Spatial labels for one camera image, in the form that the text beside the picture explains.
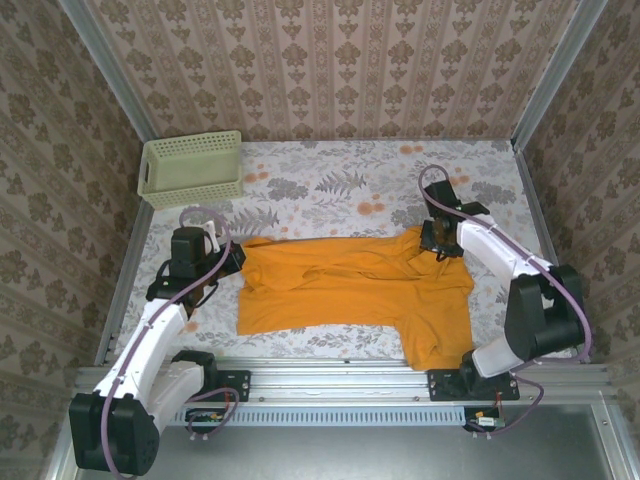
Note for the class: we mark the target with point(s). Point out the orange t-shirt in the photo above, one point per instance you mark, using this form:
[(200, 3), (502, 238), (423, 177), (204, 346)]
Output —
[(350, 295)]

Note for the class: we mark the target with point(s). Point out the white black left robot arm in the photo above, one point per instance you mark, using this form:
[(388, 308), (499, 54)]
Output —
[(150, 350)]

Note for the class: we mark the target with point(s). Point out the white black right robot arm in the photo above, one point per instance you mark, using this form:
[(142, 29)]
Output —
[(495, 250)]

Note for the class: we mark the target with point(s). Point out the pale green plastic basket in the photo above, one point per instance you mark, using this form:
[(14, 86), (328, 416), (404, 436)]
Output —
[(190, 170)]

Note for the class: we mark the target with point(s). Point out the floral patterned tablecloth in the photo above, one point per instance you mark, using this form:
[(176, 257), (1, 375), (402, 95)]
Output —
[(325, 170)]

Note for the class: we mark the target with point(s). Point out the small circuit board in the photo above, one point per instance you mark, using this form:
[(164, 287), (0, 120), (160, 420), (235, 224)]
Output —
[(485, 421), (210, 416)]

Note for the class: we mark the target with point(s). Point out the grey metal panel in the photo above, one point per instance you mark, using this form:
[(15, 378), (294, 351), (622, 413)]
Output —
[(325, 455)]

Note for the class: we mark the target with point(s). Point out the aluminium side rail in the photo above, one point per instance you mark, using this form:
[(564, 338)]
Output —
[(525, 175), (135, 240)]

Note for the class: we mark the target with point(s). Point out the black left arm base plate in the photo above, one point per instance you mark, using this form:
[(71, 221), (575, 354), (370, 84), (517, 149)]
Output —
[(237, 385)]

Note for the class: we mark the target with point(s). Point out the aluminium frame post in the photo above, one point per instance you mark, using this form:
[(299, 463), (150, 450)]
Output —
[(557, 70), (111, 70)]

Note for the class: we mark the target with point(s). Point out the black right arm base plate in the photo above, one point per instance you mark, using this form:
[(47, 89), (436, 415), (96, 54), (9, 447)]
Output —
[(445, 385)]

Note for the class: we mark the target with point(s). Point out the aluminium mounting rail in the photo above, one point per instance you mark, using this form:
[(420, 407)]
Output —
[(340, 380)]

